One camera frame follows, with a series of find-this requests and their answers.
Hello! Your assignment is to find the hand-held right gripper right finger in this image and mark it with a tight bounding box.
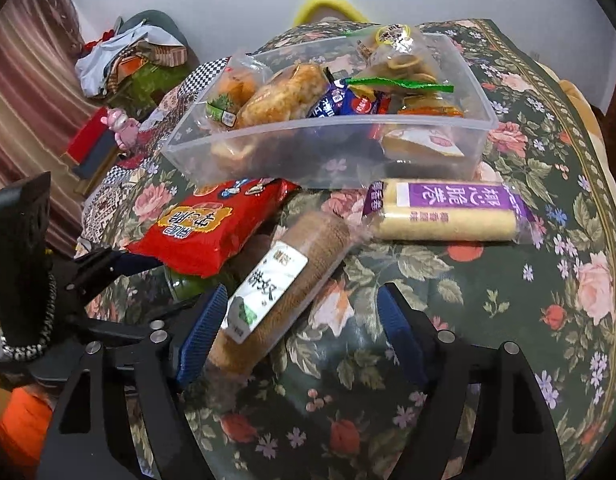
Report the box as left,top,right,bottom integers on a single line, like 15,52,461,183
377,282,561,480

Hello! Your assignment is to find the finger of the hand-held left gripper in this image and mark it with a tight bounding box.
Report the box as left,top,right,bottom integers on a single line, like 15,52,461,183
64,294,209,350
64,247,159,292

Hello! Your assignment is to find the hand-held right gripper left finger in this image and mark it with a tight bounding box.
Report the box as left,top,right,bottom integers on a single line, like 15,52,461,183
35,284,229,480

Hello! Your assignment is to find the red snack packet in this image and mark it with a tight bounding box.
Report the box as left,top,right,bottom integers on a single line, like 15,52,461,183
127,177,301,279

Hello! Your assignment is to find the brown biscuit roll packet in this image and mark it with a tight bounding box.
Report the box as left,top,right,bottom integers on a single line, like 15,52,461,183
208,211,359,377

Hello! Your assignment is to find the yellow wafer roll purple label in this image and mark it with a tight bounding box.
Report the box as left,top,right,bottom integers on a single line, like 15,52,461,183
363,177,536,247

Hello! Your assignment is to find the cream cracker packet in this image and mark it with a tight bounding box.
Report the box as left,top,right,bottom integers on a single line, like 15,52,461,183
380,127,464,162

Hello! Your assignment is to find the clear plastic storage box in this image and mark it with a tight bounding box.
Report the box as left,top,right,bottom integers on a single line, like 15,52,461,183
160,32,500,192

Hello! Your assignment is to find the orange bread packet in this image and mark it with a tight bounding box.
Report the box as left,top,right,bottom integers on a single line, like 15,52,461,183
206,57,261,131

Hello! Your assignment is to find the blue chip packet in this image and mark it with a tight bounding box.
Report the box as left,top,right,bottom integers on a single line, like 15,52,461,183
308,81,379,119

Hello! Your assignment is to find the round cookie clear bag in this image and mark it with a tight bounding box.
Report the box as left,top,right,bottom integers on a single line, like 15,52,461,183
357,23,439,82

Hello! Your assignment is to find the dark green snack packet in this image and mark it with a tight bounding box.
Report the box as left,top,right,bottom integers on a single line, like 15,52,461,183
164,262,224,304

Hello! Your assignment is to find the patchwork quilt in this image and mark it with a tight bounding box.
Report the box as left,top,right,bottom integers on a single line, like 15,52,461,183
75,57,229,257

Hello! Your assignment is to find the red box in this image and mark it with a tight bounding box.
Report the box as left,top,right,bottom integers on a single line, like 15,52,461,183
65,112,120,167

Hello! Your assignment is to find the orange cloth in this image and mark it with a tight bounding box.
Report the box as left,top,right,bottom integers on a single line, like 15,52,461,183
0,389,55,462

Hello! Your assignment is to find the pink plush toy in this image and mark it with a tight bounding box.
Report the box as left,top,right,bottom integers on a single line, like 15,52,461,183
101,108,142,152

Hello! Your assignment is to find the striped brown curtain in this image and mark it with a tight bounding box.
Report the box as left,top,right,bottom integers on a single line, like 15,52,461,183
0,0,105,212

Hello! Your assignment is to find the green cloth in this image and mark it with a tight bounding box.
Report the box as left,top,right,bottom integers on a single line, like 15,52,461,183
108,62,189,112

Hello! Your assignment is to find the pile of clothes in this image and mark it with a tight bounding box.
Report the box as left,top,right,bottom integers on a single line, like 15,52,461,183
75,26,189,99

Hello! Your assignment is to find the red cloth item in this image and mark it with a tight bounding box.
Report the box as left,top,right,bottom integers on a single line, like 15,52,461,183
83,30,115,57

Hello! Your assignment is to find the grey green chair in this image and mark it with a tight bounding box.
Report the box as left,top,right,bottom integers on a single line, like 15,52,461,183
115,9,187,52

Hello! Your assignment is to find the yellow blanket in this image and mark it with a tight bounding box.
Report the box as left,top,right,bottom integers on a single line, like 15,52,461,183
558,77,602,132

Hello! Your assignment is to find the yellow curved chair back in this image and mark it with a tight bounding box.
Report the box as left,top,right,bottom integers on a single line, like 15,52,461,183
294,0,369,27

